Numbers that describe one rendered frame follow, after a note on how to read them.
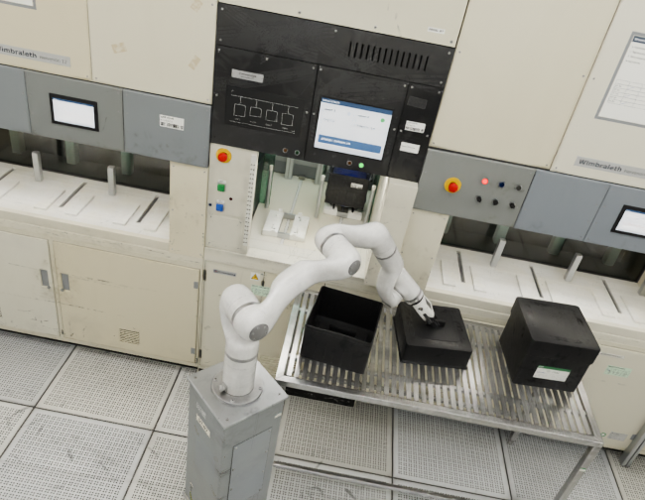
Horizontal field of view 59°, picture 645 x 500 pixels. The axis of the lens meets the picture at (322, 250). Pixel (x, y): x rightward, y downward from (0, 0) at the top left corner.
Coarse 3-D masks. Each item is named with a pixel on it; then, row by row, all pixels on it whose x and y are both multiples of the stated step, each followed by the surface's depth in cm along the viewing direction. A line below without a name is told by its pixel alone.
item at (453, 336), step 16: (400, 304) 258; (400, 320) 252; (416, 320) 250; (448, 320) 254; (400, 336) 249; (416, 336) 242; (432, 336) 243; (448, 336) 245; (464, 336) 247; (400, 352) 245; (416, 352) 239; (432, 352) 239; (448, 352) 239; (464, 352) 239; (464, 368) 244
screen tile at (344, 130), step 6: (324, 108) 226; (330, 108) 226; (336, 108) 226; (324, 114) 227; (330, 114) 227; (336, 114) 227; (342, 114) 227; (348, 120) 228; (324, 126) 230; (330, 126) 230; (336, 126) 230; (342, 126) 229; (348, 126) 229; (330, 132) 231; (336, 132) 231; (342, 132) 231; (348, 132) 230
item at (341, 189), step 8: (328, 168) 302; (336, 176) 299; (344, 176) 298; (368, 176) 312; (328, 184) 302; (336, 184) 301; (344, 184) 301; (352, 184) 300; (360, 184) 300; (368, 184) 299; (328, 192) 305; (336, 192) 304; (344, 192) 304; (352, 192) 303; (360, 192) 302; (328, 200) 307; (336, 200) 307; (344, 200) 306; (352, 200) 306; (360, 200) 305; (352, 208) 312; (360, 208) 308
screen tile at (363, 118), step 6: (360, 114) 226; (366, 114) 226; (360, 120) 227; (366, 120) 227; (372, 120) 227; (378, 120) 226; (354, 126) 229; (378, 126) 228; (384, 126) 227; (354, 132) 230; (360, 132) 230; (366, 132) 230; (372, 132) 229; (378, 132) 229; (384, 132) 229; (360, 138) 231; (366, 138) 231; (372, 138) 231; (378, 138) 230
